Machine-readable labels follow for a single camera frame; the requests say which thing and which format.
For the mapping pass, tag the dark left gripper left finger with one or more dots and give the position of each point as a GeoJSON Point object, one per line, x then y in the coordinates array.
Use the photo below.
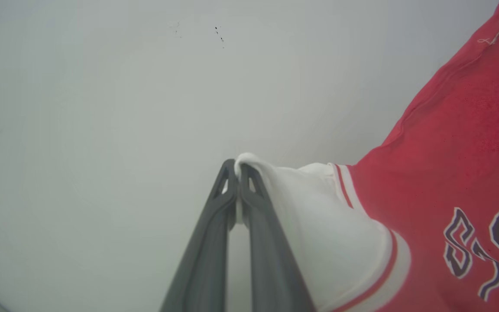
{"type": "Point", "coordinates": [206, 251]}

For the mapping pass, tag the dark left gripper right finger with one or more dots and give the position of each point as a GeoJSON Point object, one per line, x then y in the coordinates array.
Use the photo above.
{"type": "Point", "coordinates": [271, 260]}

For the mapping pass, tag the red and white garment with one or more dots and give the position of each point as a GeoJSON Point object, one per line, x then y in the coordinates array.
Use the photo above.
{"type": "Point", "coordinates": [427, 195]}

